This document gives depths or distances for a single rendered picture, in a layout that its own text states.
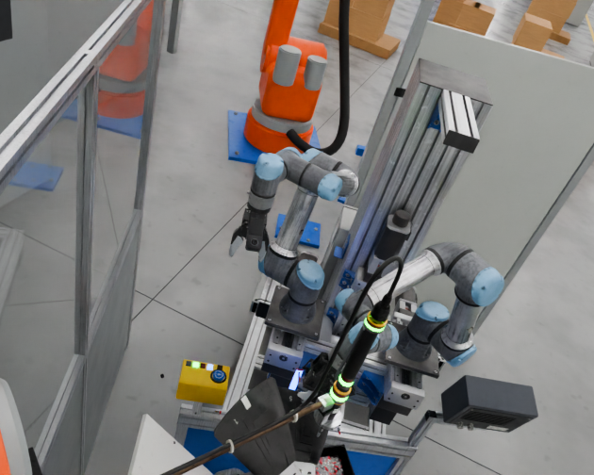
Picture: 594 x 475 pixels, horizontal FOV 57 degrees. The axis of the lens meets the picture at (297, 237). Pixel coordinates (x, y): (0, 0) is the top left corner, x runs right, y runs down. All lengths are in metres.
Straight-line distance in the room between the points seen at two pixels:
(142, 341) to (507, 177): 2.28
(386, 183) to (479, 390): 0.78
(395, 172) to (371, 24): 7.23
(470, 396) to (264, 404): 0.79
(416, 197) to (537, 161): 1.34
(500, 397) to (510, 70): 1.61
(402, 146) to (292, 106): 3.21
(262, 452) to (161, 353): 1.90
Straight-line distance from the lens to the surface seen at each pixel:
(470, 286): 1.77
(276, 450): 1.49
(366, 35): 9.17
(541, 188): 3.36
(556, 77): 3.05
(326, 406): 1.32
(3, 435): 0.75
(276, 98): 5.04
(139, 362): 3.26
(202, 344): 3.38
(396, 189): 2.00
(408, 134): 1.92
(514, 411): 2.06
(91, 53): 1.37
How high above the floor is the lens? 2.58
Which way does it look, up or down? 37 degrees down
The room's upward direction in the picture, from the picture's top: 18 degrees clockwise
